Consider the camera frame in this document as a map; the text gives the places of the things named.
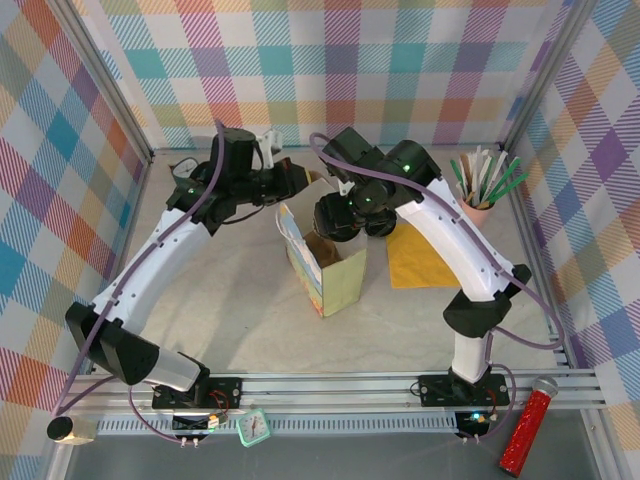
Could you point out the painted paper gift bag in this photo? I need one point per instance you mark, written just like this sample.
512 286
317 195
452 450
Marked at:
345 285

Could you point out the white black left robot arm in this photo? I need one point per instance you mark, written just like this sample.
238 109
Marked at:
140 270

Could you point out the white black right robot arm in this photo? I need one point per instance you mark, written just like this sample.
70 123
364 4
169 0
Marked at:
465 250

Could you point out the green stir stick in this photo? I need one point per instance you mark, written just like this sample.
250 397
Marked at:
499 170
510 172
517 182
457 175

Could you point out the dark teal alarm clock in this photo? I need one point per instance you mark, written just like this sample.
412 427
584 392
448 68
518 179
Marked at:
186 167

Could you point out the brown stir stick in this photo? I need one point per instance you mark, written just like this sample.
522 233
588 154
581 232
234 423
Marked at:
466 172

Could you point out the black plastic cup lid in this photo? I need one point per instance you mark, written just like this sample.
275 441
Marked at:
382 227

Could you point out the white stir stick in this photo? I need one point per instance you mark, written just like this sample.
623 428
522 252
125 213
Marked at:
505 152
487 172
478 165

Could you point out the pink cup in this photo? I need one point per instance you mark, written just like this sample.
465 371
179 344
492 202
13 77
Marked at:
477 215

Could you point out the yellow paper napkin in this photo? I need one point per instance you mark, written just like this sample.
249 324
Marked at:
415 265

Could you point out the small circuit board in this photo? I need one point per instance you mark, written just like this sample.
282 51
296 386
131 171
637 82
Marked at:
192 424
472 421

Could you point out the mint square clock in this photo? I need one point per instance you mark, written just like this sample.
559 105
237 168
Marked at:
254 427

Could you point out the red glitter microphone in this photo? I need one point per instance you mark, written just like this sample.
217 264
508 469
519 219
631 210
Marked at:
525 425

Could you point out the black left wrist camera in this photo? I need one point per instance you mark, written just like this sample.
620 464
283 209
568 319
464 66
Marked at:
232 150

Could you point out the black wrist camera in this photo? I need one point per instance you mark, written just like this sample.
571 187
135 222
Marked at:
232 150
350 147

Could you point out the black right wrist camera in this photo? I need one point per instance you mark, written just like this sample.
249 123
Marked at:
350 147

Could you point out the aluminium frame post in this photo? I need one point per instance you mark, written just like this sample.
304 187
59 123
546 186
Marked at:
111 85
540 75

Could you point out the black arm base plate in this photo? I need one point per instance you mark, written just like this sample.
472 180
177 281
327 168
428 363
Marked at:
435 390
225 392

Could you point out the aluminium frame rail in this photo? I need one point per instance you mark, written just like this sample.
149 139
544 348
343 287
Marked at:
325 390

